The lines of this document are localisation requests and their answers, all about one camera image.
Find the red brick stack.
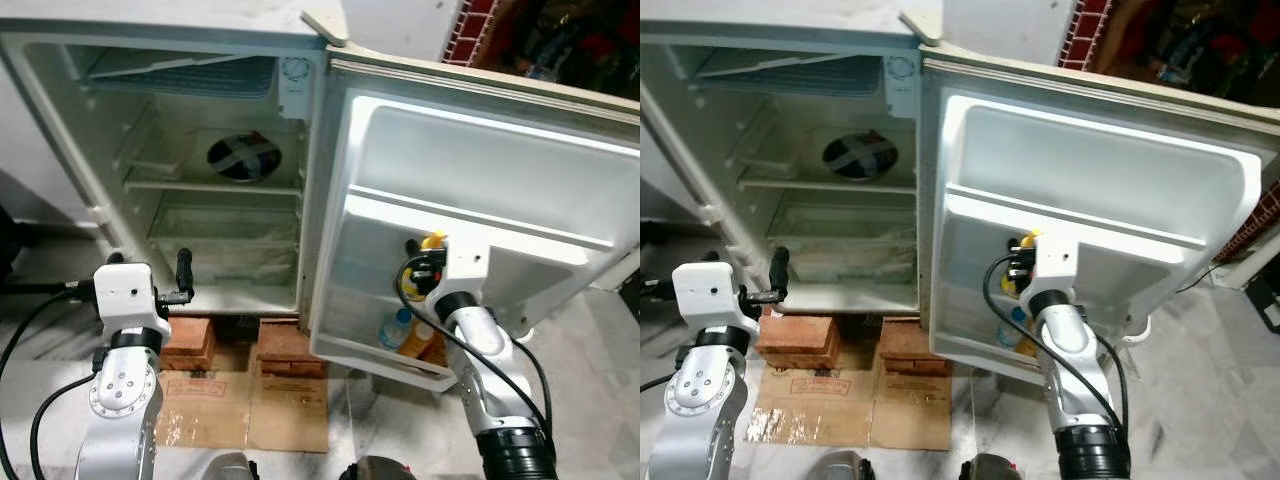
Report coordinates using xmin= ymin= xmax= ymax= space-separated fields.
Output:
xmin=160 ymin=315 xmax=218 ymax=372
xmin=880 ymin=318 xmax=951 ymax=377
xmin=257 ymin=318 xmax=331 ymax=379
xmin=755 ymin=312 xmax=843 ymax=371

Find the grey robot leg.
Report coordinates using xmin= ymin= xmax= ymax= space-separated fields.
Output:
xmin=198 ymin=452 xmax=263 ymax=480
xmin=338 ymin=455 xmax=419 ymax=480
xmin=815 ymin=450 xmax=883 ymax=480
xmin=958 ymin=453 xmax=1023 ymax=480

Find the grey robot left leg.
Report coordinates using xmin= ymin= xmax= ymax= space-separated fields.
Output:
xmin=815 ymin=450 xmax=883 ymax=480
xmin=198 ymin=452 xmax=263 ymax=480

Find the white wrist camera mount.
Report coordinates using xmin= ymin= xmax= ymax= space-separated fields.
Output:
xmin=94 ymin=262 xmax=172 ymax=342
xmin=1027 ymin=239 xmax=1084 ymax=303
xmin=672 ymin=262 xmax=761 ymax=337
xmin=428 ymin=243 xmax=493 ymax=313

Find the clear crisper drawer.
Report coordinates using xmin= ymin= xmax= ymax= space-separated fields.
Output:
xmin=148 ymin=195 xmax=303 ymax=291
xmin=768 ymin=190 xmax=921 ymax=287

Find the white fridge body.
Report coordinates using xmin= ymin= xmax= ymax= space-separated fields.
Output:
xmin=0 ymin=0 xmax=349 ymax=323
xmin=640 ymin=0 xmax=947 ymax=317

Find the grey robot right leg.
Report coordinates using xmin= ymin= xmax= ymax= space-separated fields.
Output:
xmin=958 ymin=453 xmax=1023 ymax=480
xmin=338 ymin=455 xmax=419 ymax=480

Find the clear freezer compartment flap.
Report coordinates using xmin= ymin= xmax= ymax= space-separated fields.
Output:
xmin=690 ymin=45 xmax=896 ymax=99
xmin=78 ymin=48 xmax=281 ymax=101

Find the white fridge door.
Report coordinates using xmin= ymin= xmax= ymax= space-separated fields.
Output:
xmin=308 ymin=45 xmax=641 ymax=393
xmin=918 ymin=45 xmax=1280 ymax=374

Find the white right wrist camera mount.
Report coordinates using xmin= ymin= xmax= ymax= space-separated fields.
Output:
xmin=1027 ymin=239 xmax=1084 ymax=303
xmin=428 ymin=243 xmax=493 ymax=313

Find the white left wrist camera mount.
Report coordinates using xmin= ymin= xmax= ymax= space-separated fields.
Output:
xmin=94 ymin=262 xmax=172 ymax=342
xmin=672 ymin=262 xmax=761 ymax=337

